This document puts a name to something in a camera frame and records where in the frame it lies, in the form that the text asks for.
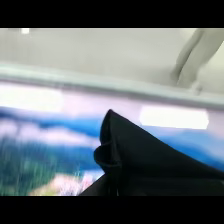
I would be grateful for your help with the black garment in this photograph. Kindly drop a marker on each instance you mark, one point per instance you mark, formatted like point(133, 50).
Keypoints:
point(143, 160)

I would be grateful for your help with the silver frame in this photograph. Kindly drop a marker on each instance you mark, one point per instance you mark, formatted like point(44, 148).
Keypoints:
point(100, 84)

